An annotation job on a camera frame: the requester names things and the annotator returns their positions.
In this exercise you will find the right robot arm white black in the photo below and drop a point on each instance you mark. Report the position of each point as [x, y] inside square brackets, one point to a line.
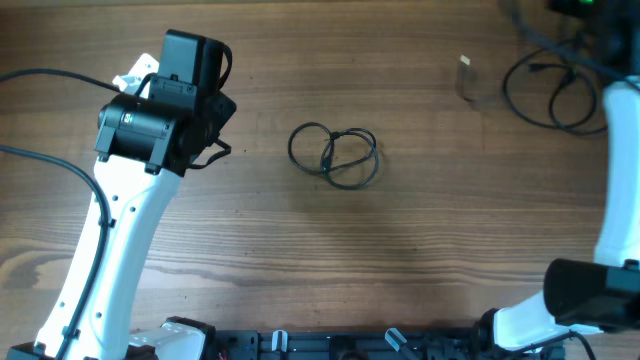
[579, 299]

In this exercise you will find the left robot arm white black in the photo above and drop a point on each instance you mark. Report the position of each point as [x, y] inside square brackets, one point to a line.
[165, 112]

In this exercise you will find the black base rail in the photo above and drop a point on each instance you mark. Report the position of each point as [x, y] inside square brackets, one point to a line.
[392, 344]

